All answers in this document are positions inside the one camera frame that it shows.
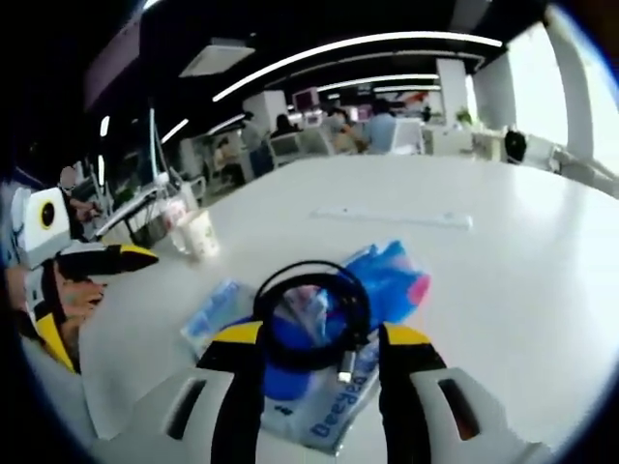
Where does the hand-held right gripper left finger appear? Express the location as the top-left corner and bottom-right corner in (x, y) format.
(91, 322), (266, 464)

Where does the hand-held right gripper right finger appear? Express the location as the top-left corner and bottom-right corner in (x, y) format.
(377, 322), (547, 464)

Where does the clear plastic water bottle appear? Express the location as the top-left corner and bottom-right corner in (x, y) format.
(157, 181), (202, 255)

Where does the white paper cup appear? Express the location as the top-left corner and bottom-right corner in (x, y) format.
(181, 210), (221, 262)

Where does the clear bag with blue item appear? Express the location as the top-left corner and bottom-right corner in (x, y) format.
(181, 277), (383, 455)

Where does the black cable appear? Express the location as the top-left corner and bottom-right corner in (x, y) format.
(253, 260), (373, 387)

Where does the blue tissue packet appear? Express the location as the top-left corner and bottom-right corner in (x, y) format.
(340, 239), (431, 324)

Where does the person's left hand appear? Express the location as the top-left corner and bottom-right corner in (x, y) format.
(57, 278), (106, 320)

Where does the white table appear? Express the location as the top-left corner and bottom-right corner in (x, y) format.
(79, 154), (619, 464)

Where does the black office chair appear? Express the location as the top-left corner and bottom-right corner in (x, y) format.
(505, 129), (528, 163)

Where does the white table cable cover strip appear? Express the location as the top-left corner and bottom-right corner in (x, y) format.
(311, 205), (474, 231)

